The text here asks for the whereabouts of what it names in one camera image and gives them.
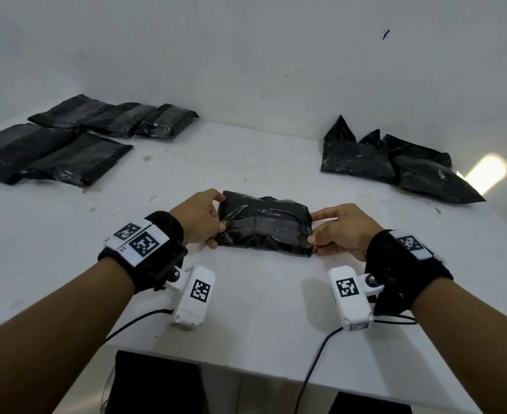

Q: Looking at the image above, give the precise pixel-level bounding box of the black left camera cable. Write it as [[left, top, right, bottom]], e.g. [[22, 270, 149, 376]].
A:
[[104, 309, 175, 343]]

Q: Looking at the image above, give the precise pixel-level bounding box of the black left wristband with markers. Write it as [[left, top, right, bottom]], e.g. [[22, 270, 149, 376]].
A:
[[97, 210, 190, 294]]

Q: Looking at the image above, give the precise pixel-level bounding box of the row of black plastic packets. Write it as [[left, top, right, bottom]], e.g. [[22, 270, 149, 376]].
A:
[[320, 114, 487, 205]]

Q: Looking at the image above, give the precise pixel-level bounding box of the person's left hand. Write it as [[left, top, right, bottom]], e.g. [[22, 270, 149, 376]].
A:
[[169, 188, 227, 250]]

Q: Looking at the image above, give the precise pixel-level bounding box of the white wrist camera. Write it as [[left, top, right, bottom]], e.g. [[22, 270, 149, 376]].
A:
[[167, 266, 217, 329], [327, 266, 386, 332]]

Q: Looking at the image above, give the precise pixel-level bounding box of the crinkled black plastic bag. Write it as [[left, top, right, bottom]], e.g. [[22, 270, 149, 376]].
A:
[[80, 102, 157, 139]]

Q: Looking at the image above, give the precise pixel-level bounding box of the glossy black plastic bag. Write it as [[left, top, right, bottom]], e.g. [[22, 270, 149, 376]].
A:
[[20, 132, 134, 188]]

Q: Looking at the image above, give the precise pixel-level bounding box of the black right camera cable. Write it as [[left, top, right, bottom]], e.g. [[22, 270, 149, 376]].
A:
[[294, 313, 419, 414]]

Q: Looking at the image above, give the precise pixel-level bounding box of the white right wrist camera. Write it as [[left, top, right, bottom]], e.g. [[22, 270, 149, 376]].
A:
[[327, 266, 386, 332]]

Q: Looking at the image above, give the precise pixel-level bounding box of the clear tape strip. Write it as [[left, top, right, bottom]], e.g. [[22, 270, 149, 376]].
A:
[[219, 202, 313, 237]]

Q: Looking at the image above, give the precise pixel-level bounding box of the black packet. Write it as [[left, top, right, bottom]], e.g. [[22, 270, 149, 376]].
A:
[[215, 190, 314, 258], [133, 103, 200, 139]]

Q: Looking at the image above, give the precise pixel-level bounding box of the person's right hand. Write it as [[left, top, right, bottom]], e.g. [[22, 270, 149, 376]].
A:
[[307, 203, 385, 262]]

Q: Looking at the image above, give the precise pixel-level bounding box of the person's right forearm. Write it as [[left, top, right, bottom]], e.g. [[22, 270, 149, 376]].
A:
[[410, 278, 507, 414]]

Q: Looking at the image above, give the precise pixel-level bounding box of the person's left forearm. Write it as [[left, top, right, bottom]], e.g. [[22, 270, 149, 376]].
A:
[[0, 257, 137, 414]]

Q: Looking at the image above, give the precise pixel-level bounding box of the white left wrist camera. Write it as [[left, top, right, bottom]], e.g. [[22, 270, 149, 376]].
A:
[[167, 266, 217, 329]]

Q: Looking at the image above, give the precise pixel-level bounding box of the black camera cable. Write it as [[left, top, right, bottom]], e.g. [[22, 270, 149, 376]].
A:
[[294, 313, 419, 414], [104, 309, 175, 343]]

